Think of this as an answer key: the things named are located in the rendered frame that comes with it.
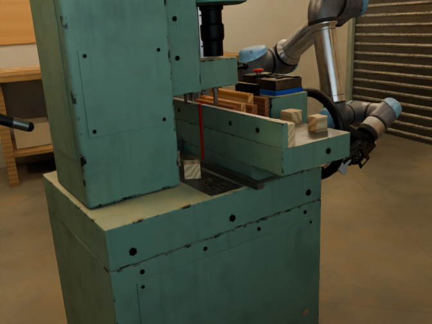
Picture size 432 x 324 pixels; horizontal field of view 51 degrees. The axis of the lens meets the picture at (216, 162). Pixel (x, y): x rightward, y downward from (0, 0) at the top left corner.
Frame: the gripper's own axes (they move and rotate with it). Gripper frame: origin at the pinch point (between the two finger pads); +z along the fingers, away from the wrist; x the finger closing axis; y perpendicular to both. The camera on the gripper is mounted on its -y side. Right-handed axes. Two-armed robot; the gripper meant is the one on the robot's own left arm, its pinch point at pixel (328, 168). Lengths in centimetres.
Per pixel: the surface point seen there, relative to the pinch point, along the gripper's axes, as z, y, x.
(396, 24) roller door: -258, 104, 176
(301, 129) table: 15.4, -32.2, -18.9
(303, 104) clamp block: 2.1, -27.9, -5.4
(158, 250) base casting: 60, -37, -20
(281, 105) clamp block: 8.7, -32.6, -5.6
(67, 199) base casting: 65, -49, 2
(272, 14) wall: -229, 66, 297
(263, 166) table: 31, -35, -23
